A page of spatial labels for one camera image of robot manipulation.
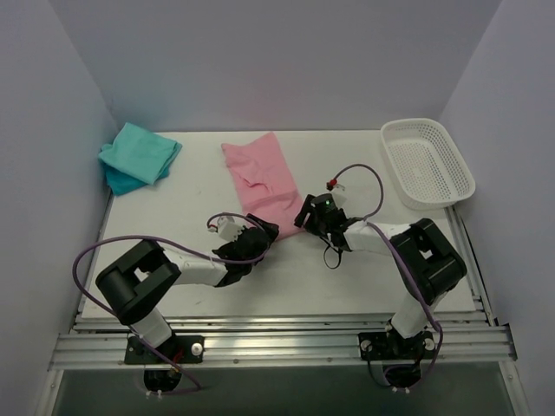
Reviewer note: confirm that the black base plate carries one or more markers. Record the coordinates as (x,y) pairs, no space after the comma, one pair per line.
(389,346)
(181,349)

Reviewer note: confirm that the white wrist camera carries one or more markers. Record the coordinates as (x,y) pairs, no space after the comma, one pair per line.
(337,191)
(226,227)

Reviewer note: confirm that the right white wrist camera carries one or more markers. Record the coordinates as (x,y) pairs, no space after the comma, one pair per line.
(337,191)

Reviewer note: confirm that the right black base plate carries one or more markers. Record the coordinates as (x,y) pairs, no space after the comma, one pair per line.
(389,346)

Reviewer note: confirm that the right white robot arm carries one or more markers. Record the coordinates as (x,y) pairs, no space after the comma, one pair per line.
(429,265)

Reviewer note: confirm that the aluminium rail frame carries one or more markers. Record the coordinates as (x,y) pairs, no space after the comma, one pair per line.
(295,365)

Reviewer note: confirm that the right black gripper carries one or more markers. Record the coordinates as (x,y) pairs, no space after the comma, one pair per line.
(310,215)

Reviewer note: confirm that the pink t-shirt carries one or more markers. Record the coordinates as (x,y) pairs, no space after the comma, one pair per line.
(263,182)

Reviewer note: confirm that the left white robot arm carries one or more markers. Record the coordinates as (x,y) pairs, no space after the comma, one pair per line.
(134,284)

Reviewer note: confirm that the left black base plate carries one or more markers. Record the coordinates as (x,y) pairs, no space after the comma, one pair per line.
(181,349)

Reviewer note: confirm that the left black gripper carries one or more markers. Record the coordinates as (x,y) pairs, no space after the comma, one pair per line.
(258,234)

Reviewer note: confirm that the teal folded t-shirt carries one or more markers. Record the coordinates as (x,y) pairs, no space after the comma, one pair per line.
(136,158)

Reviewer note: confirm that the white perforated plastic basket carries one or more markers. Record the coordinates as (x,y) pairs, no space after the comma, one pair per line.
(425,165)

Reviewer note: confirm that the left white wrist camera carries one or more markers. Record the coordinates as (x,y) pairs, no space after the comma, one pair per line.
(226,227)

